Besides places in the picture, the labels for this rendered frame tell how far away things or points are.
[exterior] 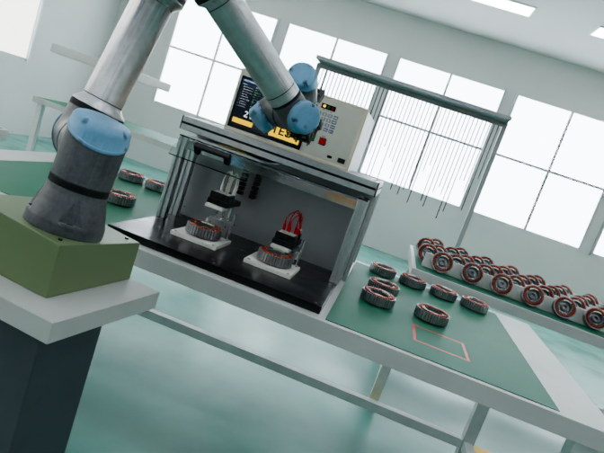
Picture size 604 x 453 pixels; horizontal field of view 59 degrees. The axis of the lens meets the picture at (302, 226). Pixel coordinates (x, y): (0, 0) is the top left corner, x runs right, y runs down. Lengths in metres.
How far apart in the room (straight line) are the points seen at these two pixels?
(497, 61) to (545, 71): 0.64
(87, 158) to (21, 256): 0.21
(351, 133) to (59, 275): 1.01
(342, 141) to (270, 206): 0.37
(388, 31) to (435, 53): 0.74
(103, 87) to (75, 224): 0.30
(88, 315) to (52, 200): 0.22
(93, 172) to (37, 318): 0.28
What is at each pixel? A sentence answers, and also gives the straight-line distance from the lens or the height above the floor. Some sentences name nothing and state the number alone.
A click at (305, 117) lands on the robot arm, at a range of 1.22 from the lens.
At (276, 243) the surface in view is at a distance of 1.70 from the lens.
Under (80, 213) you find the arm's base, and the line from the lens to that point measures 1.10.
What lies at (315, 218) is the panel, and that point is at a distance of 1.87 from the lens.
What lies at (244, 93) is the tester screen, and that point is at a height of 1.24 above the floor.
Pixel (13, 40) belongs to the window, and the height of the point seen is 1.16.
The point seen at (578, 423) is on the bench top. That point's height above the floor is 0.74.
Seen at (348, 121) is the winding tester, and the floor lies 1.26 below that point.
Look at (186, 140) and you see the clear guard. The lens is 1.61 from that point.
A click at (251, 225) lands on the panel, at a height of 0.82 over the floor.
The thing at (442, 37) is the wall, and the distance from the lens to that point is 8.24.
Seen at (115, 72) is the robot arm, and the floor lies 1.17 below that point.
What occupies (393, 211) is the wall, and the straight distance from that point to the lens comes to 8.01.
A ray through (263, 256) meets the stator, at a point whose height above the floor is 0.80.
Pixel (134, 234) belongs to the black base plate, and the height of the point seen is 0.77.
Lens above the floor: 1.16
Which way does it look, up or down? 9 degrees down
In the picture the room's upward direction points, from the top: 19 degrees clockwise
